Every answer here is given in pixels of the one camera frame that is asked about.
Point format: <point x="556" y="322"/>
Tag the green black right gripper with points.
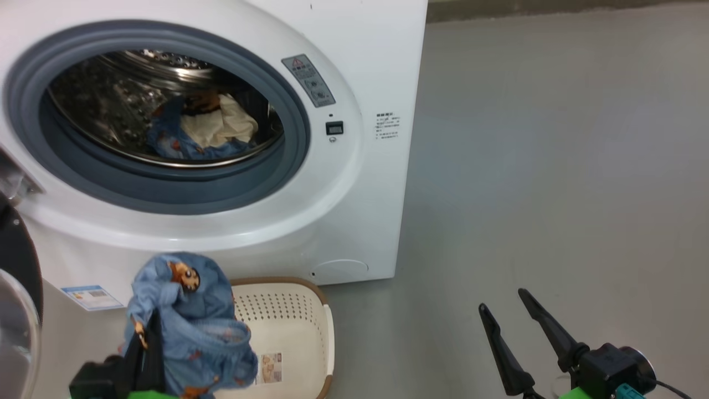
<point x="609" y="368"/>

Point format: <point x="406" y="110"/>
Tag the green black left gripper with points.
<point x="97" y="379"/>

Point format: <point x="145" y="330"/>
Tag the blue bear print garment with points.
<point x="188" y="332"/>

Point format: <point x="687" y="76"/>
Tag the black glass washing machine door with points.
<point x="16" y="249"/>

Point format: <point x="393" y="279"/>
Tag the blue and cream garment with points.
<point x="221" y="127"/>

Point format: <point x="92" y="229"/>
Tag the paper basket product label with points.
<point x="269" y="368"/>

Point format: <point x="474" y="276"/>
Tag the cream perforated laundry basket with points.
<point x="299" y="332"/>

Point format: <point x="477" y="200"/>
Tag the white front-load washing machine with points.
<point x="365" y="194"/>

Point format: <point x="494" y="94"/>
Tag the blue energy label sticker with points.
<point x="91" y="297"/>

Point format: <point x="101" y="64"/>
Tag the grey warning label sticker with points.
<point x="308" y="80"/>

